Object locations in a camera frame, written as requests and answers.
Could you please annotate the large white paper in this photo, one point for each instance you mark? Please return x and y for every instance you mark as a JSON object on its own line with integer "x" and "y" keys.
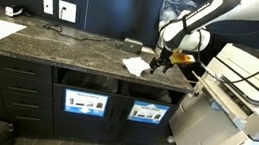
{"x": 135, "y": 66}

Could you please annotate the black recycling bin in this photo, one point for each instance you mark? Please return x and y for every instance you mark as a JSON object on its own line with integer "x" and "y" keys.
{"x": 141, "y": 133}

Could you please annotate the black bin cabinet door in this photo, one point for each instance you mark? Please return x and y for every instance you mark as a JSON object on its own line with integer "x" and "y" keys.
{"x": 82, "y": 125}

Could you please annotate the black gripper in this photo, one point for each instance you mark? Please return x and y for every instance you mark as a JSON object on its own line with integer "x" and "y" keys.
{"x": 166, "y": 54}

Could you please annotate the narrow white wall plate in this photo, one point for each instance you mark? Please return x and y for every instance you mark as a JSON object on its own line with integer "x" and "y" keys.
{"x": 47, "y": 6}

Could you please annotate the tan flat card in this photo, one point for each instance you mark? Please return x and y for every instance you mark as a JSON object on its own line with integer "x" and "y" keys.
{"x": 148, "y": 50}

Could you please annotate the black power adapter box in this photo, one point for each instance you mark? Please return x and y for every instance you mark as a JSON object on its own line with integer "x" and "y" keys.
{"x": 132, "y": 46}

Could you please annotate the blue mixed paper label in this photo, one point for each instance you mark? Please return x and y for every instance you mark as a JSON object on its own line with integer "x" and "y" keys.
{"x": 85, "y": 103}
{"x": 147, "y": 112}

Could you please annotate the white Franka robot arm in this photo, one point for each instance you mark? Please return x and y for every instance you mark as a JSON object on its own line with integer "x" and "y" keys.
{"x": 188, "y": 36}

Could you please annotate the clear plastic bag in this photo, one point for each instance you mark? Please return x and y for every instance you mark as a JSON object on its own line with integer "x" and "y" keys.
{"x": 175, "y": 4}

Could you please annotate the wide white wall outlet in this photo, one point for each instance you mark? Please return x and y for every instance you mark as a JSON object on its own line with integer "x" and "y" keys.
{"x": 67, "y": 11}

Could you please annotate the large white office printer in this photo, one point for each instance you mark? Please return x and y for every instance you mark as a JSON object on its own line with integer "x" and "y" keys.
{"x": 228, "y": 136}

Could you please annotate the orange wrist camera box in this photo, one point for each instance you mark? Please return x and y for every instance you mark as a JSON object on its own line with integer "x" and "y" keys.
{"x": 181, "y": 58}

